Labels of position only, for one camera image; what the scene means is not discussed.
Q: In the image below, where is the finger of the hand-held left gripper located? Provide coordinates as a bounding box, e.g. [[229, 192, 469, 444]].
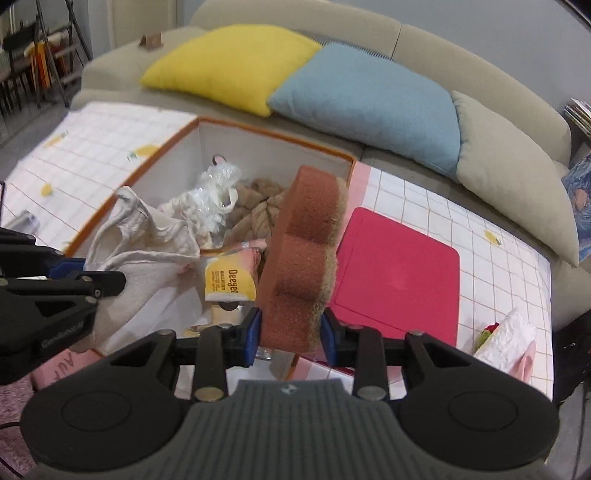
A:
[[0, 270, 127, 304], [0, 228, 86, 280]]

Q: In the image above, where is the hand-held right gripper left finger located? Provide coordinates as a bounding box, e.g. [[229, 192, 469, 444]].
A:
[[95, 308, 264, 401]]

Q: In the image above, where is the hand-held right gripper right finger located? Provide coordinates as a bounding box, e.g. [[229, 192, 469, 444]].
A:
[[321, 308, 490, 401]]

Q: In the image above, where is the yellow white tissue packet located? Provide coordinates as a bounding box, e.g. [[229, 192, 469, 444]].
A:
[[204, 249, 260, 303]]

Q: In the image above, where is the white cloth bag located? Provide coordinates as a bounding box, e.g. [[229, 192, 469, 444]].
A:
[[85, 186, 201, 352]]

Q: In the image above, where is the brown sponge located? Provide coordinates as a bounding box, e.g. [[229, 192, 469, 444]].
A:
[[256, 165, 348, 349]]

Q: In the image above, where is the brown plush toy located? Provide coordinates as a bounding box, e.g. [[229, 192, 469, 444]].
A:
[[226, 178, 289, 245]]

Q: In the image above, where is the clear bag with white item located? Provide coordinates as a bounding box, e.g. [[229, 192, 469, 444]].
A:
[[159, 161, 243, 241]]

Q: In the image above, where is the orange cardboard box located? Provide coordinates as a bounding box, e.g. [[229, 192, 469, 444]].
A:
[[65, 117, 358, 374]]

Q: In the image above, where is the pink lettered cloth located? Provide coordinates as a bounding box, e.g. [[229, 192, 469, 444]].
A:
[[30, 348, 103, 393]]

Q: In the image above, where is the pink fluffy rug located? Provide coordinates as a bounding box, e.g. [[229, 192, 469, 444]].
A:
[[0, 383, 38, 478]]

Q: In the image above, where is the red tin box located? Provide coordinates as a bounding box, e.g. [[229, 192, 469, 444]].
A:
[[329, 206, 461, 370]]

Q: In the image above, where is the red green crocheted toy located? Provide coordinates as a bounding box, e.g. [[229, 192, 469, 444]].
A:
[[478, 322, 502, 347]]

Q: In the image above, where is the checkered lemon print blanket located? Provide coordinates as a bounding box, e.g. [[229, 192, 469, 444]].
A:
[[0, 102, 555, 402]]

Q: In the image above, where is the black chair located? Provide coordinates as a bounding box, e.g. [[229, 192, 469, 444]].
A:
[[0, 23, 43, 114]]

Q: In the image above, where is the black tripod stand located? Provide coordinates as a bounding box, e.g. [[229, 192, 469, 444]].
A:
[[34, 0, 93, 104]]

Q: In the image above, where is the beige pillow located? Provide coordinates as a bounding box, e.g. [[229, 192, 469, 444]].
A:
[[450, 90, 580, 267]]

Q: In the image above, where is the yellow pillow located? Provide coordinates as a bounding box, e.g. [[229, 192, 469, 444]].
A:
[[140, 24, 322, 117]]

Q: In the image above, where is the grey striped cloth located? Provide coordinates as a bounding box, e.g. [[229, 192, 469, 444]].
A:
[[302, 31, 393, 61]]

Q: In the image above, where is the blue printed pillow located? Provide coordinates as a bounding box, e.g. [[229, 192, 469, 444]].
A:
[[561, 152, 591, 264]]

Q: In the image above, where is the beige sofa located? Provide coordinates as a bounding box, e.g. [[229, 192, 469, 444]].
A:
[[71, 0, 591, 333]]

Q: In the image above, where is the stack of books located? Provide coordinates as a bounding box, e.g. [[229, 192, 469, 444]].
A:
[[563, 97, 591, 139]]

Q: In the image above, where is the black cable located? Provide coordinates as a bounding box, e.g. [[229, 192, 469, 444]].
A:
[[0, 421, 24, 478], [571, 406, 583, 478]]

